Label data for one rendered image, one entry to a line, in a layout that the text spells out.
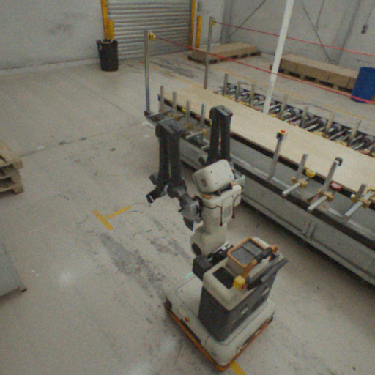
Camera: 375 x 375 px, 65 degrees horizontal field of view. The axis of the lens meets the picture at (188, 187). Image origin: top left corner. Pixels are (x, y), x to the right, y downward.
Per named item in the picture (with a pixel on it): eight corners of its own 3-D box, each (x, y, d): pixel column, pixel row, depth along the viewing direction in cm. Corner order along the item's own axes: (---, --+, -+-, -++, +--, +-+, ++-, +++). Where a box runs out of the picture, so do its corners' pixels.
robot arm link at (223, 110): (224, 110, 175) (235, 107, 181) (208, 107, 185) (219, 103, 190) (223, 176, 198) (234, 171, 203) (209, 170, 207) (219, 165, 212)
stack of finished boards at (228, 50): (256, 51, 1024) (257, 46, 1014) (209, 60, 885) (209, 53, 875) (239, 47, 1067) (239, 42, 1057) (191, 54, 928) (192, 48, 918)
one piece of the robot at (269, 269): (272, 268, 196) (293, 256, 178) (238, 298, 176) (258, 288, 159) (261, 254, 199) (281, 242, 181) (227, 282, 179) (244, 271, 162)
